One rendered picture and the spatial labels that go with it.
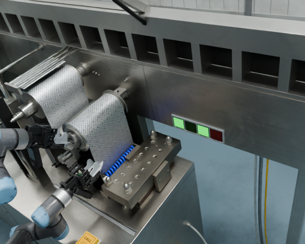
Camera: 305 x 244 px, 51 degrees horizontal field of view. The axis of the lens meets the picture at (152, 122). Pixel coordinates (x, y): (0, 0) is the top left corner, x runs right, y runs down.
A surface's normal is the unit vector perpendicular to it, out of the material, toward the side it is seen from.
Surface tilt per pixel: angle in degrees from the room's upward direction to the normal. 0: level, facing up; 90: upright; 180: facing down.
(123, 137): 90
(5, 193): 90
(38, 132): 90
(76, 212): 0
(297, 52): 90
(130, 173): 0
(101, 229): 0
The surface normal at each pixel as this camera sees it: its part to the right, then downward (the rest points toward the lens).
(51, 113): 0.80, 0.30
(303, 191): -0.58, 0.59
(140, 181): -0.18, -0.76
